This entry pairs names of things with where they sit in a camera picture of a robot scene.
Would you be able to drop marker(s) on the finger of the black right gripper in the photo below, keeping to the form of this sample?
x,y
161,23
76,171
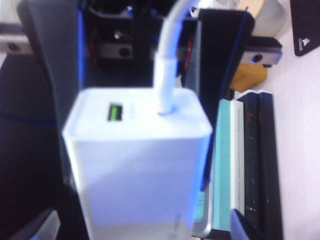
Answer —
x,y
220,45

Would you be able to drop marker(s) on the white book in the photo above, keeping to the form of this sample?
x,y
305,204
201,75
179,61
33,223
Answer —
x,y
237,162

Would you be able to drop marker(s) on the white USB wall charger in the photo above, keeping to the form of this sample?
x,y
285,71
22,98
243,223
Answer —
x,y
137,175

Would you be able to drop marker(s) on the teal book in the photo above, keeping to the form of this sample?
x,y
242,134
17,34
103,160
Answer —
x,y
223,162

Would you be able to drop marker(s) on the white ceramic mug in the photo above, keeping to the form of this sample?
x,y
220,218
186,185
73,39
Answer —
x,y
272,17

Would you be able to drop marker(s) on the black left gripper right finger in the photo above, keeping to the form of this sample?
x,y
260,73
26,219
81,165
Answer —
x,y
238,227

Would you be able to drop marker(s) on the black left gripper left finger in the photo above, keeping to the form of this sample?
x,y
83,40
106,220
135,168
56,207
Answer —
x,y
65,220

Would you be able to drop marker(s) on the black mouse pad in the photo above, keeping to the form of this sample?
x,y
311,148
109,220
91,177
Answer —
x,y
307,25

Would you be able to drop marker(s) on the wooden mug lid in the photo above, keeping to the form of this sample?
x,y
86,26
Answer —
x,y
250,6

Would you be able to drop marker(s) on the yellow tin can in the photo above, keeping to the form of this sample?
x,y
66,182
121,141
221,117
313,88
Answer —
x,y
250,77

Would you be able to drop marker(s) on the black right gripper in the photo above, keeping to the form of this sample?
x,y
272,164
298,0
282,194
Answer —
x,y
112,50

